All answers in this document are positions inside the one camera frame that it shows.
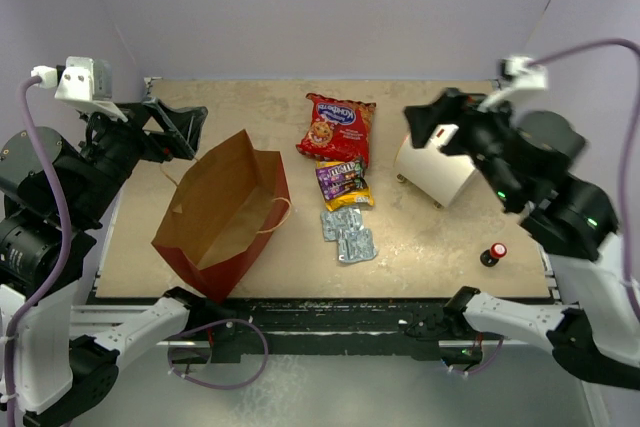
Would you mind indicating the red cookie snack packet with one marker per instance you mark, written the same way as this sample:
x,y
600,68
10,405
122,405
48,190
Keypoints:
x,y
339,130

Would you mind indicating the white cylindrical appliance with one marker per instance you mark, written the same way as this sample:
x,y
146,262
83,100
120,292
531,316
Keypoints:
x,y
441,177

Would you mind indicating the red paper bag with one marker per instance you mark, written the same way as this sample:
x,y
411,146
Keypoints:
x,y
222,215

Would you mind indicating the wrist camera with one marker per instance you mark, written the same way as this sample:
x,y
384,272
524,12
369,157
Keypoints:
x,y
86,86
524,78

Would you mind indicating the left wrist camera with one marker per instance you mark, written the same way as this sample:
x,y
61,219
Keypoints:
x,y
86,86

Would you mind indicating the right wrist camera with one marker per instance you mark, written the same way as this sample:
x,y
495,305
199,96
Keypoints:
x,y
524,78

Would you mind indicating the purple candy packet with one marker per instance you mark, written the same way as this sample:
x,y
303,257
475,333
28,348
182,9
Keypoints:
x,y
332,191
336,172

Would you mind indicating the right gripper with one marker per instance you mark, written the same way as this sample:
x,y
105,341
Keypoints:
x,y
425,118

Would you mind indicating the yellow snack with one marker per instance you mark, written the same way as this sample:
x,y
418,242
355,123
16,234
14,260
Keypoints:
x,y
357,197

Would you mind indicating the silver blister pack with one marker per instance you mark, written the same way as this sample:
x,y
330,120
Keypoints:
x,y
348,219
356,246

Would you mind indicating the red emergency stop button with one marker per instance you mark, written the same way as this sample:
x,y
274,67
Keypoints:
x,y
491,256

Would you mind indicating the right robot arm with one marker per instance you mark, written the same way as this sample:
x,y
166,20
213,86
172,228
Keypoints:
x,y
527,163

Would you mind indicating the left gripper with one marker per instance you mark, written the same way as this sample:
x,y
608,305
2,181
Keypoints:
x,y
182,124

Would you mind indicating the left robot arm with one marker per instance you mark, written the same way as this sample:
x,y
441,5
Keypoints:
x,y
55,195

